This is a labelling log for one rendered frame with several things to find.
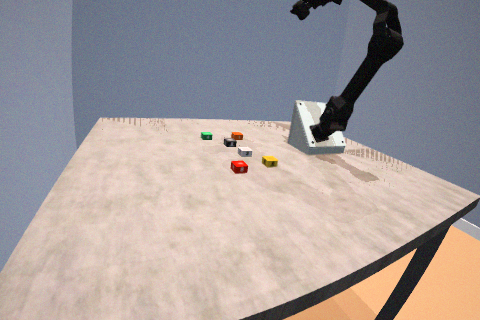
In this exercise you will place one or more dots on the yellow block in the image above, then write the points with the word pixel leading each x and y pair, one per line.
pixel 269 161

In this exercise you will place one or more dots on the orange block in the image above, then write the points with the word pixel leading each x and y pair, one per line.
pixel 237 136

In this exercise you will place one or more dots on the green block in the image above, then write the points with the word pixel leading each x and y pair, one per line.
pixel 206 136

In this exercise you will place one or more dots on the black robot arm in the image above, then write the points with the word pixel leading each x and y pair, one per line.
pixel 383 46

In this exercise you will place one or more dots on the red block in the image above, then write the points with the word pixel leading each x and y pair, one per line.
pixel 239 167

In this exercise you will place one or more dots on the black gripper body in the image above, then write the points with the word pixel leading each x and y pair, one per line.
pixel 302 10

